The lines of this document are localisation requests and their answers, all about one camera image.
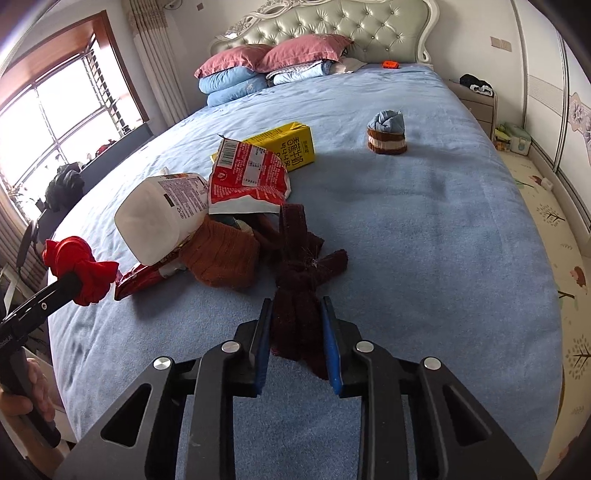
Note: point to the blue pillows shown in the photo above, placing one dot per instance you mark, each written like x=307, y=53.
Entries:
x=231, y=81

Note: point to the black cloth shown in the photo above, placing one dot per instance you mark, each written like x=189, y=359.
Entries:
x=475, y=84

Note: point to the barred window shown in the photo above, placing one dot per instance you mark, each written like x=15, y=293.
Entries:
x=69, y=106

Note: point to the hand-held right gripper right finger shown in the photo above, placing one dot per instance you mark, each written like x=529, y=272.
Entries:
x=331, y=350

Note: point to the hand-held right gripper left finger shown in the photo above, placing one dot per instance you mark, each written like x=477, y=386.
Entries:
x=264, y=350

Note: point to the person's left hand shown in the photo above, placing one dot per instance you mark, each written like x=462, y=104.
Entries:
x=40, y=387

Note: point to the yellow drink carton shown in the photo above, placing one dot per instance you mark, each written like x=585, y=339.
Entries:
x=295, y=147

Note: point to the white flowered wardrobe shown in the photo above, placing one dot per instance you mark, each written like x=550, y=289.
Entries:
x=554, y=92

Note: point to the blue folded quilt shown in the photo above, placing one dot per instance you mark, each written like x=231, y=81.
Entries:
x=231, y=98

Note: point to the beige curtain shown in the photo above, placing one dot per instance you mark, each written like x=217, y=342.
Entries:
x=157, y=60

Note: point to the orange brown knitted sock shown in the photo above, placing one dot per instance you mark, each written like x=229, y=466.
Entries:
x=217, y=258

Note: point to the green storage box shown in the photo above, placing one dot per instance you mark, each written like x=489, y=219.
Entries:
x=518, y=138

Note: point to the blue and brown sock bundle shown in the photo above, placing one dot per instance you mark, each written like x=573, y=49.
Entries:
x=388, y=138

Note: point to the light patterned folded quilt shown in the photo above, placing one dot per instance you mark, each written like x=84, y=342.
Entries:
x=300, y=73

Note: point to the grey nightstand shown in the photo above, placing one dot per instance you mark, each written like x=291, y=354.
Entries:
x=480, y=108

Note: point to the dark brown sock bundle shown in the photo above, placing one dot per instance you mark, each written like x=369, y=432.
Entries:
x=295, y=286

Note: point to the red glossy wrapper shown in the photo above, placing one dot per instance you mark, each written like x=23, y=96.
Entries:
x=138, y=279

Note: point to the patterned floor mat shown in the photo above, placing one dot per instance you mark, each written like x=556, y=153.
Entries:
x=554, y=240

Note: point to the white plastic milk bottle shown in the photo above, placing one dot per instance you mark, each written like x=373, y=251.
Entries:
x=147, y=221

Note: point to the wall switch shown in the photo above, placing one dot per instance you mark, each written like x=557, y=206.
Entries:
x=501, y=44

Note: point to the red snack packet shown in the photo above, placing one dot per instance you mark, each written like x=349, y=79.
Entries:
x=244, y=175

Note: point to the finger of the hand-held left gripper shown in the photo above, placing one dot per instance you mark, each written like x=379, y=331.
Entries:
x=51, y=300

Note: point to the red sock bundle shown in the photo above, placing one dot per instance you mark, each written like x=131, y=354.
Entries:
x=87, y=272

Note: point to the pink pillow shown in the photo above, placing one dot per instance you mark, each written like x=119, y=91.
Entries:
x=231, y=60
x=304, y=50

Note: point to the small orange object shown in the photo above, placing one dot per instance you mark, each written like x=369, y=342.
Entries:
x=390, y=64

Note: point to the black clothing pile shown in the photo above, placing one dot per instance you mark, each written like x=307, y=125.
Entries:
x=64, y=184

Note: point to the blue bed sheet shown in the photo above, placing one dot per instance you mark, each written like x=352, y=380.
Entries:
x=415, y=230

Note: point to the tufted green headboard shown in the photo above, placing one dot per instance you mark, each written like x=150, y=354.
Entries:
x=332, y=18

